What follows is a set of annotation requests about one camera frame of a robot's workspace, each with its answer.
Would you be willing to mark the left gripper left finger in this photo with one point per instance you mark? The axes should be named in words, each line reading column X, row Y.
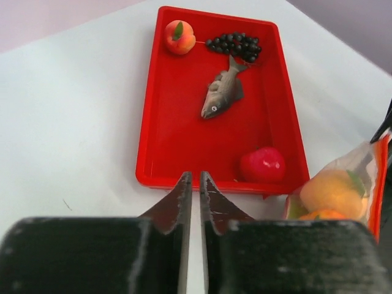
column 144, row 254

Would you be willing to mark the red plastic tray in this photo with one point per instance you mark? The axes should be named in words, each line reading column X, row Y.
column 175, row 139

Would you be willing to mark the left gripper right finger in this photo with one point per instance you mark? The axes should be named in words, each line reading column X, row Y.
column 244, row 255

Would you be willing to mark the toy grey fish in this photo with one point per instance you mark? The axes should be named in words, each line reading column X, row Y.
column 224, row 90

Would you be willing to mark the toy black grapes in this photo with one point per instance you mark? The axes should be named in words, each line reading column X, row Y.
column 237, row 44

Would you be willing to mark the toy yellow orange mango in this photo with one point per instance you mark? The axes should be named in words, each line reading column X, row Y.
column 339, row 190

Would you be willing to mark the toy orange tangerine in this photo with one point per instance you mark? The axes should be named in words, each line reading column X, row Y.
column 323, row 214

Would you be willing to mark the clear zip top bag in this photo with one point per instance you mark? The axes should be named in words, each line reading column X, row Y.
column 369, row 162

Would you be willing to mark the toy peach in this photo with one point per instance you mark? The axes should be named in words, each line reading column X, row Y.
column 179, row 37

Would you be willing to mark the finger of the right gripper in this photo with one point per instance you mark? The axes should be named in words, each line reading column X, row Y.
column 385, row 125

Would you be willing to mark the toy red apple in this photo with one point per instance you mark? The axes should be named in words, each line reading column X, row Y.
column 265, row 165

